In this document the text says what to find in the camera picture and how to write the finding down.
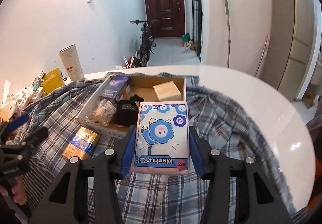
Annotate small beige square box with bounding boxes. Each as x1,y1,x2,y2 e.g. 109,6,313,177
153,81,181,101

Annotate black fuzzy pouch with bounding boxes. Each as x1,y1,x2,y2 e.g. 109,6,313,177
114,94,144,127

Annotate dark red entrance door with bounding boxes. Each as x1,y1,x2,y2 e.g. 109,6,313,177
145,0,185,38

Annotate person's left hand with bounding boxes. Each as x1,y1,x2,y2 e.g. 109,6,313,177
9,176,27,205

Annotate white red medicine box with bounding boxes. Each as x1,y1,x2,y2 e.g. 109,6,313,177
119,85,130,100

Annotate blue plaid shirt cloth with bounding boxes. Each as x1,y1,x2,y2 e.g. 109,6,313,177
13,76,296,223

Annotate pink broom and dustpan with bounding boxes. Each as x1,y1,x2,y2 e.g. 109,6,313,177
254,34,270,78

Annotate black framed glass door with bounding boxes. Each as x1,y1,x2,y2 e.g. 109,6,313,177
192,0,203,61

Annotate bags on floor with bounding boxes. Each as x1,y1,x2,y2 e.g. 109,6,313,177
123,55,142,68

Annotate bagged beige roll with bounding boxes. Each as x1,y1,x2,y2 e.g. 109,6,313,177
85,99,117,127

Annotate dark purple box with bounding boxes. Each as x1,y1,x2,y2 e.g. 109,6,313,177
99,75,130,104

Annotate boxes on hallway floor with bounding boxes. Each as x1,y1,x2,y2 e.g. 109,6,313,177
181,33,198,53

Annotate blue flower tissue pack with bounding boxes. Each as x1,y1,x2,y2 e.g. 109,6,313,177
131,101,190,175

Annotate black bicycle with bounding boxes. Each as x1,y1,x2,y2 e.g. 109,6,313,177
129,19,159,67

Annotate yellow plastic bin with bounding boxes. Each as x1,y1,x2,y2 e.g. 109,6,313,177
41,68,65,95

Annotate white tall tumbler cup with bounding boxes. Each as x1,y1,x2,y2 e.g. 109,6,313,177
58,45,85,82

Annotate beige refrigerator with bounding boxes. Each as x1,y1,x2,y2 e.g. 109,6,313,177
260,0,314,101

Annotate open cardboard tray box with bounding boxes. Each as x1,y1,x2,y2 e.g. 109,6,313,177
76,74,187,139

